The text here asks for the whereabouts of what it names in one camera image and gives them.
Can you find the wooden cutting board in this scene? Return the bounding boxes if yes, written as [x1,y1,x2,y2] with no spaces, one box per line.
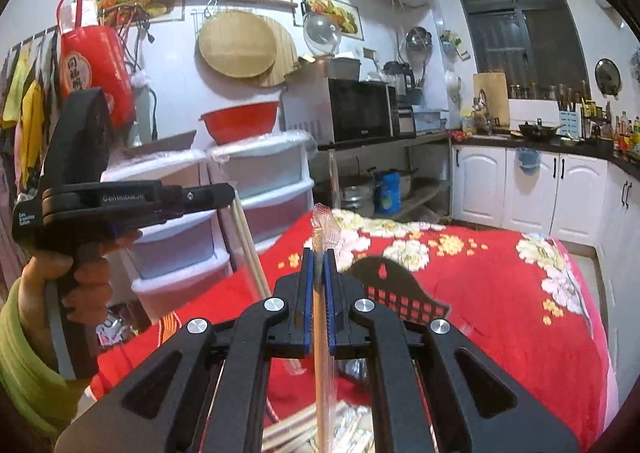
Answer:
[473,72,511,128]

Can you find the red plastic basin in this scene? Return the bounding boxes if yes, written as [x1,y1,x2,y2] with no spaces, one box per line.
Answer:
[200,101,279,146]

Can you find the black range hood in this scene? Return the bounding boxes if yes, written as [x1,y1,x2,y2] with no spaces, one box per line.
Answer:
[603,0,639,38]

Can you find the hanging metal pot lid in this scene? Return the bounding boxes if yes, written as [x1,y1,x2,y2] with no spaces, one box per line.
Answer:
[594,58,622,99]

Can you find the green left sleeve forearm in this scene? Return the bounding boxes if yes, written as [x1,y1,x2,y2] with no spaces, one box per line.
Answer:
[1,282,90,452]

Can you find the white lower cabinets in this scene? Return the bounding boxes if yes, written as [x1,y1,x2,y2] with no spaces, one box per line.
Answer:
[452,144,639,395]

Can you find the brown perforated utensil holder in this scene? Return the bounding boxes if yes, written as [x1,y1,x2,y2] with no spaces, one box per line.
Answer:
[347,256,450,324]

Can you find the red floral tablecloth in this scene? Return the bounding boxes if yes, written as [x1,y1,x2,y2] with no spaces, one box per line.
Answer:
[86,211,618,451]

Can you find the black wok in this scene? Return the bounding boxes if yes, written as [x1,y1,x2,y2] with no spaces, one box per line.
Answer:
[518,120,563,142]

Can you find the dark kitchen window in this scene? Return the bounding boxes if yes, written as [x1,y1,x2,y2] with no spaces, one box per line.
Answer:
[461,0,588,96]

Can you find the left hand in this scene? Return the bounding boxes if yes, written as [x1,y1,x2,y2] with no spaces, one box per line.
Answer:
[16,226,144,374]

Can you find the chopstick pair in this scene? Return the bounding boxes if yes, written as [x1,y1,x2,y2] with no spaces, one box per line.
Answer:
[230,192,271,299]
[311,204,340,452]

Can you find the white plastic drawer tower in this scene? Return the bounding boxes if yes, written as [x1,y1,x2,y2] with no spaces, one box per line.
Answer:
[102,150,232,322]
[205,129,317,254]

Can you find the glass pot lid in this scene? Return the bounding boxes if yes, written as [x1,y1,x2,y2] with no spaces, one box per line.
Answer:
[303,12,342,57]

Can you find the metal shelf rack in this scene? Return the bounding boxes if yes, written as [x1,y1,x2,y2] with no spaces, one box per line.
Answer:
[309,132,452,224]

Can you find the round bamboo steamer lid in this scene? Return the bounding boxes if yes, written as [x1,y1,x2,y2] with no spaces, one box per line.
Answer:
[198,9,298,88]

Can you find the red shopping bag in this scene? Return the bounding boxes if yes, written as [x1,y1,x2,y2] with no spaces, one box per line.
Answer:
[56,0,136,129]

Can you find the blue canister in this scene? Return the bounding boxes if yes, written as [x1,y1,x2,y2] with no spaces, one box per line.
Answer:
[374,170,401,215]

